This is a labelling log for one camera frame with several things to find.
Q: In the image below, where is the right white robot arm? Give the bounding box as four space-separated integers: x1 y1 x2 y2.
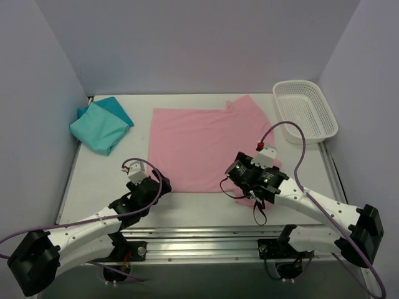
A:
225 152 384 268

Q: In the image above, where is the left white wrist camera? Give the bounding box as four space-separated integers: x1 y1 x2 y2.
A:
122 163 148 186

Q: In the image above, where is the black wire loop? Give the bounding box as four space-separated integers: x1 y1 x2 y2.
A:
219 178 267 226

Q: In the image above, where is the pink t shirt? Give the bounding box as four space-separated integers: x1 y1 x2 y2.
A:
148 95 275 207

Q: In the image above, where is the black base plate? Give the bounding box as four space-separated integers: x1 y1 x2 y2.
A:
257 239 312 260
94 241 147 263

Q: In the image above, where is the teal folded t shirt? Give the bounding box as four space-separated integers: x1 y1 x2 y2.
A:
69 97 134 156

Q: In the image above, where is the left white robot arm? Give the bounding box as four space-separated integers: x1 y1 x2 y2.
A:
7 169 171 297

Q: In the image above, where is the white plastic basket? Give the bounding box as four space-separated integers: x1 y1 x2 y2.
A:
272 80 338 144

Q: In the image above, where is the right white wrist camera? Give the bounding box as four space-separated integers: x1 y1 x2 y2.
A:
251 142 280 169

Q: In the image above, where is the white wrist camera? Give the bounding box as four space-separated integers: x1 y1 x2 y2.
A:
251 142 280 169
122 163 148 186

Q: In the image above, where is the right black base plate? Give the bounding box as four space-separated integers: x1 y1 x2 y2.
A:
257 239 312 260

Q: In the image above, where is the aluminium rail frame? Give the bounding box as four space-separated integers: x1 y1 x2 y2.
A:
26 143 384 299

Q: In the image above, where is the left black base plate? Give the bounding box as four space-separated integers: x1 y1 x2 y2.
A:
94 241 147 263

